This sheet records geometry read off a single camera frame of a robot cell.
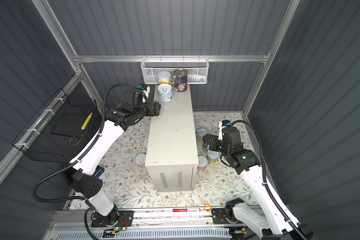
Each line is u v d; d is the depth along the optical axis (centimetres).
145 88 65
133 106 56
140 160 89
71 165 43
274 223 38
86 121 79
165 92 75
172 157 58
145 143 96
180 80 78
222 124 65
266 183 43
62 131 73
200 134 65
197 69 83
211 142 65
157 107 69
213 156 91
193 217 75
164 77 80
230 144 52
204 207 77
